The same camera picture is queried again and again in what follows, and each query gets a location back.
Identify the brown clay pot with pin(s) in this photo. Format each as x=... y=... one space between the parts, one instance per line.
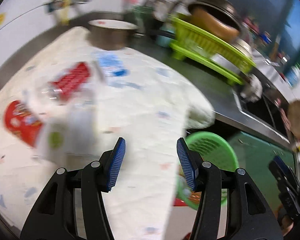
x=210 y=20

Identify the blue white packet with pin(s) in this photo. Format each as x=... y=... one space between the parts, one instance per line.
x=110 y=63

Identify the white green drink carton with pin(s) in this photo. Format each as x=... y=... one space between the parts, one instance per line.
x=55 y=140

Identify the white quilted printed blanket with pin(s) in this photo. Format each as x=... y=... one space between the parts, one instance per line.
x=140 y=105

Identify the green plastic basket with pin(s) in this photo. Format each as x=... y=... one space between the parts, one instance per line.
x=210 y=145

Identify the green plastic dish rack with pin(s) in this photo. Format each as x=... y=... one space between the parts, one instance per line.
x=202 y=42

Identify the red flat item under basket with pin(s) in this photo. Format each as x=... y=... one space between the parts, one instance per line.
x=181 y=202

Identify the white bowl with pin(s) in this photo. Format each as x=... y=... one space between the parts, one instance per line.
x=242 y=48

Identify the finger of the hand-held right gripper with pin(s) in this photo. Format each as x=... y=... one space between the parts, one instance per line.
x=278 y=170

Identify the round wooden board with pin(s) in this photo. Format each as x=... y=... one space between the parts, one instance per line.
x=298 y=120

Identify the teal cup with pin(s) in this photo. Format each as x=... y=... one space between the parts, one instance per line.
x=165 y=40

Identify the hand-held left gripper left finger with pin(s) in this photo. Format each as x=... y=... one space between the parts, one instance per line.
x=117 y=160

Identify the blue label bottle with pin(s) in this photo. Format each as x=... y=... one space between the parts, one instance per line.
x=294 y=76

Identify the glass jar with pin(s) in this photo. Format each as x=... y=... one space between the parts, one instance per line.
x=142 y=13

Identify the steel sink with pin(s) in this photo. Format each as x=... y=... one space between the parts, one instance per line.
x=262 y=115

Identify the green cabinet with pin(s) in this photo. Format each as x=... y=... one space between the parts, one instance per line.
x=255 y=155

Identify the dark metal wok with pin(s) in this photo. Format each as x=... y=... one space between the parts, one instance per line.
x=215 y=1

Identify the clear plastic bottle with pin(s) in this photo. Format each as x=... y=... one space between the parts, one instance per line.
x=81 y=115

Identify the red printed snack cup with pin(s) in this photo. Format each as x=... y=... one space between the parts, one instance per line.
x=21 y=122

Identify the white dish rag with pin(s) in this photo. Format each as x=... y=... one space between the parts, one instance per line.
x=251 y=87

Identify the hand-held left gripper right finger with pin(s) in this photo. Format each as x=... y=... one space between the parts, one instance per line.
x=186 y=165

